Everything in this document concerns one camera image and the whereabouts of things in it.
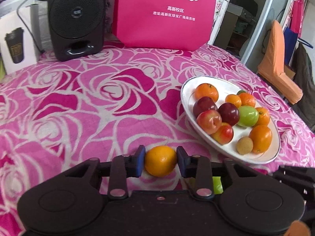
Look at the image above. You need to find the oblong green apple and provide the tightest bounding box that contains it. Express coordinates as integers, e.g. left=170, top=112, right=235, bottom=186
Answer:
left=184, top=176, right=224, bottom=195

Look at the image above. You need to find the small yellow orange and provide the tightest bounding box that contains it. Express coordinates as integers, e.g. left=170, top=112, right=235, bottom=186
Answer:
left=144, top=146, right=177, bottom=177

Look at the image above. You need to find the red yellow apple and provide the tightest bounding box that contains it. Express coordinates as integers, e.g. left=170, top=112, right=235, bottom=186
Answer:
left=211, top=123, right=234, bottom=145

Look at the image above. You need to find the small red apple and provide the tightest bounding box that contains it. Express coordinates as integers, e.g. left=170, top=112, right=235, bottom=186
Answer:
left=196, top=110, right=222, bottom=135

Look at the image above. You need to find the brown kiwi fruit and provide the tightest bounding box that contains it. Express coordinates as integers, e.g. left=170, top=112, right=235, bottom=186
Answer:
left=236, top=137, right=254, bottom=155

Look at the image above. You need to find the large orange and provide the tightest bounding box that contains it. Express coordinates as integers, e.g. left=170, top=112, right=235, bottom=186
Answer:
left=249, top=125, right=273, bottom=153

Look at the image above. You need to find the dark red apple front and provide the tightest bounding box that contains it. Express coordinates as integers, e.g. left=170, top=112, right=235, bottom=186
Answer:
left=193, top=96, right=218, bottom=118

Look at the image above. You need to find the dark red plum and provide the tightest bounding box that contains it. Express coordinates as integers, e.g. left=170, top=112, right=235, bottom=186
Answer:
left=218, top=102, right=240, bottom=126

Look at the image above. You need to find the round green apple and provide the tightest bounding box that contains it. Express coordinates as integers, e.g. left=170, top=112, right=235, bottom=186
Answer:
left=237, top=105, right=259, bottom=127

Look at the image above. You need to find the pink rose tablecloth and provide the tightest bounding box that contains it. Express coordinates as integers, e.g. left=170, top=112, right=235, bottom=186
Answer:
left=1, top=41, right=314, bottom=235

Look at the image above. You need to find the dark jacket on chair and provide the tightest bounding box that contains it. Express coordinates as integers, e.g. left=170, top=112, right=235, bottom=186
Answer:
left=292, top=44, right=314, bottom=133

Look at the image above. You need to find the orange chair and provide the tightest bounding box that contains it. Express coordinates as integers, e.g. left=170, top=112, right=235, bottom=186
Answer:
left=257, top=20, right=303, bottom=104

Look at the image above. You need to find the blue bag hanging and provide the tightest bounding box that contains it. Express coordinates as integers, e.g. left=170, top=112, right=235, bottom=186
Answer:
left=283, top=27, right=314, bottom=65

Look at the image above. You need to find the magenta tote bag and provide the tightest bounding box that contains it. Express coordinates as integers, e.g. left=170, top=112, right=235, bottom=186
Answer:
left=113, top=0, right=216, bottom=51

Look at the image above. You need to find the green cardboard box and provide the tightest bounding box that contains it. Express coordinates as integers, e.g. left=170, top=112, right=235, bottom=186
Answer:
left=0, top=56, right=6, bottom=80

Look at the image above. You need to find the pink hanging bag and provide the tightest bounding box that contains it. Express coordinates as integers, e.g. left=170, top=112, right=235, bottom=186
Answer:
left=289, top=0, right=304, bottom=37

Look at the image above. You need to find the white cup box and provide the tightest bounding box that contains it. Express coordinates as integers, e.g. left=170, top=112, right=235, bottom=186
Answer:
left=1, top=4, right=42, bottom=74

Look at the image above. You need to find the black speaker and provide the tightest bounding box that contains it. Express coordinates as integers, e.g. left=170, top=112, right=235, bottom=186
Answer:
left=47, top=0, right=106, bottom=61

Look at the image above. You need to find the black speaker cable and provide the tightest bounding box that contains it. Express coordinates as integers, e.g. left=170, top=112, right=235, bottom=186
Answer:
left=17, top=0, right=50, bottom=54

